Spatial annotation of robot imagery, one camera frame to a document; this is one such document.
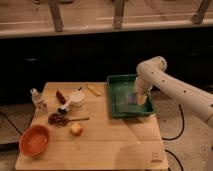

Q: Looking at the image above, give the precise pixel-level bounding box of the white handled brush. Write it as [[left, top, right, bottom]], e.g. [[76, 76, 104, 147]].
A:
[[58, 97, 74, 114]]

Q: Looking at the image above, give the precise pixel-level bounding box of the wooden spoon with brown bits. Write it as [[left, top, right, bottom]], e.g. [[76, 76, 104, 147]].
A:
[[47, 112, 91, 128]]

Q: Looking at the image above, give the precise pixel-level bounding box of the green plastic tray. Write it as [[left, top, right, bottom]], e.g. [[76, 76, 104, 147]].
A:
[[107, 74, 155, 119]]

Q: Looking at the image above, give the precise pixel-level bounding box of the orange bowl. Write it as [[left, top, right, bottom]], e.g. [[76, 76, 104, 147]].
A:
[[19, 125, 50, 157]]

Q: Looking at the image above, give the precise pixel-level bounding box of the clear spray bottle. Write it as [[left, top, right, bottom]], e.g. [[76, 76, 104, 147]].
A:
[[30, 88, 48, 113]]

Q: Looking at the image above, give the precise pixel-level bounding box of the small yellow apple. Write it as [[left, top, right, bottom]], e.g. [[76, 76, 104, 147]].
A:
[[70, 123, 83, 136]]

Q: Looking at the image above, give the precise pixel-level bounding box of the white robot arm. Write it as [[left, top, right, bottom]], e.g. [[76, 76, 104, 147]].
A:
[[134, 56, 213, 129]]

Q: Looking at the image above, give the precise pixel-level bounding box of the wooden table leg right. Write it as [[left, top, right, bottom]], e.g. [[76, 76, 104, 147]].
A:
[[191, 0, 212, 25]]

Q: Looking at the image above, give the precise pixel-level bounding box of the yellow banana toy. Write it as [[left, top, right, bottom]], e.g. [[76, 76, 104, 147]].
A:
[[86, 85, 101, 96]]

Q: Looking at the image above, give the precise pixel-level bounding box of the black cable at left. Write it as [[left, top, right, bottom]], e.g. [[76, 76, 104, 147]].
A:
[[0, 111, 24, 137]]

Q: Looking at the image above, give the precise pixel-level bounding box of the blue sponge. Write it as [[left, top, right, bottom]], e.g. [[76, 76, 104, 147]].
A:
[[127, 93, 137, 105]]

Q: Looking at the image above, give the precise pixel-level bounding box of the wooden table leg left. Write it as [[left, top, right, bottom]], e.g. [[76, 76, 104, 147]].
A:
[[48, 0, 63, 32]]

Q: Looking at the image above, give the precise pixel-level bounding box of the red sausage toy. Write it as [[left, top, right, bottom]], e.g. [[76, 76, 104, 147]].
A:
[[56, 90, 66, 104]]

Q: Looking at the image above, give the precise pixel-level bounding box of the wooden table leg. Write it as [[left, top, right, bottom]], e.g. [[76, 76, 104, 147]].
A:
[[113, 0, 125, 29], [48, 0, 63, 32], [191, 0, 212, 25]]

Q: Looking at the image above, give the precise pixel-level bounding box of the black cable on floor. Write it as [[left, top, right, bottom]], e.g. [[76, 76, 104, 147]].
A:
[[161, 103, 186, 171]]

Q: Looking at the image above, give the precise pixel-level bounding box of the white cup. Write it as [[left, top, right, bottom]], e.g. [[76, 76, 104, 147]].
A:
[[70, 91, 85, 107]]

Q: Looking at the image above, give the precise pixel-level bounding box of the wooden table leg middle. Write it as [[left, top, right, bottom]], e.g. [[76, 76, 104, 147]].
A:
[[113, 0, 125, 29]]

